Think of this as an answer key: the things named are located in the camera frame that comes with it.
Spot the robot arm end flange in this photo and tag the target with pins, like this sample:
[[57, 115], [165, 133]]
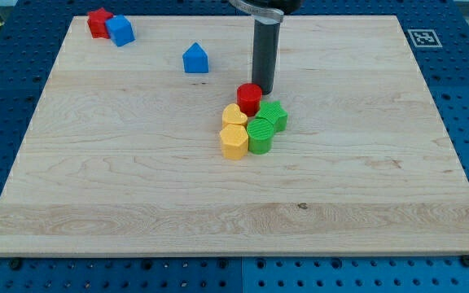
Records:
[[270, 9]]

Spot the blue triangle block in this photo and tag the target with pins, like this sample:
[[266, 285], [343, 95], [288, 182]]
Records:
[[195, 59]]

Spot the yellow hexagon block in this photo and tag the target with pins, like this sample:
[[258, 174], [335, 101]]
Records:
[[234, 142]]

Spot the green cylinder block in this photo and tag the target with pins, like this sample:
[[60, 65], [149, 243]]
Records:
[[261, 133]]

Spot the yellow heart block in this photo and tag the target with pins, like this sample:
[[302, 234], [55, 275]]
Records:
[[232, 115]]

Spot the green star block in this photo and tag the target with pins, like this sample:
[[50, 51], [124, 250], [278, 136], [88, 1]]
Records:
[[274, 113]]

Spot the red cylinder block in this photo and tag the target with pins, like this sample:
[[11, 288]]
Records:
[[248, 98]]

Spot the wooden board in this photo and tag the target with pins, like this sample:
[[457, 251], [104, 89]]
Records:
[[122, 157]]

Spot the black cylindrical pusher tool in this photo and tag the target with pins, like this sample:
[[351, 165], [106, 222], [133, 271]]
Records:
[[264, 53]]

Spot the blue cube block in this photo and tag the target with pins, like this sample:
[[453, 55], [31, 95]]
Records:
[[120, 30]]

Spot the red star block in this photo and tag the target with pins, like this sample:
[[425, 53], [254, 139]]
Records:
[[97, 22]]

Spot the white fiducial marker tag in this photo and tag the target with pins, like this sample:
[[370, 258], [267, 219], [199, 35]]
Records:
[[424, 38]]

